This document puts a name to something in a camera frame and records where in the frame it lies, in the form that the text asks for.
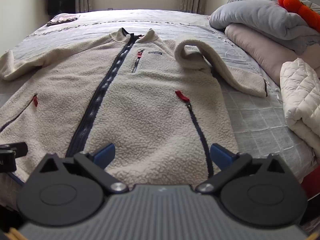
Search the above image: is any cream fleece zip jacket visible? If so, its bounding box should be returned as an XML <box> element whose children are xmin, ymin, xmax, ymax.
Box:
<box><xmin>1</xmin><ymin>29</ymin><xmax>267</xmax><ymax>185</ymax></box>

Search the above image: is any white quilted comforter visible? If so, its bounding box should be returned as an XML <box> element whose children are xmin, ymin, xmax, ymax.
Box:
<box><xmin>280</xmin><ymin>58</ymin><xmax>319</xmax><ymax>157</ymax></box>

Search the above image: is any beige pillow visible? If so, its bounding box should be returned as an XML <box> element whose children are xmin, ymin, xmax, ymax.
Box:
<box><xmin>225</xmin><ymin>23</ymin><xmax>319</xmax><ymax>85</ymax></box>

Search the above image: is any small folded patterned cloth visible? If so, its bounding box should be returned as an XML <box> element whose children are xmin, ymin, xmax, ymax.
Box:
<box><xmin>46</xmin><ymin>13</ymin><xmax>80</xmax><ymax>26</ymax></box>

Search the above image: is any grey folded blanket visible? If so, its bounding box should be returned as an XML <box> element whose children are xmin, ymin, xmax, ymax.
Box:
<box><xmin>209</xmin><ymin>0</ymin><xmax>319</xmax><ymax>55</ymax></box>

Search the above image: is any red plush toy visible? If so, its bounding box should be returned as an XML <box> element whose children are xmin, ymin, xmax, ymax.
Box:
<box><xmin>277</xmin><ymin>0</ymin><xmax>320</xmax><ymax>32</ymax></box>

